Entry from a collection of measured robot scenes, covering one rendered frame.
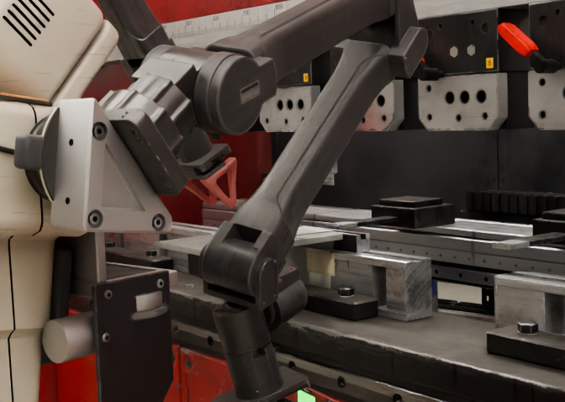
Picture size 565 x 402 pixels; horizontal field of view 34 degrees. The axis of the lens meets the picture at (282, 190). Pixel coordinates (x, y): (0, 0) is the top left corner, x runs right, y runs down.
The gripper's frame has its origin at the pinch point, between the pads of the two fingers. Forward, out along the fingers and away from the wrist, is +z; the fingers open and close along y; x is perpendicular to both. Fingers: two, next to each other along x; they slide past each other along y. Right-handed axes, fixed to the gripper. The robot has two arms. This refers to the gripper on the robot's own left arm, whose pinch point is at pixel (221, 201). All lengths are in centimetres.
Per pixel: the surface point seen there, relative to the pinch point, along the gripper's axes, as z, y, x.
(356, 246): 16.7, -11.9, -12.3
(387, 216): 23.7, 0.0, -30.3
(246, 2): -22.2, 13.4, -31.2
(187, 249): 2.6, -0.9, 10.0
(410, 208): 22.6, -5.5, -31.7
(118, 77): -8, 85, -37
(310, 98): -6.6, -4.6, -21.9
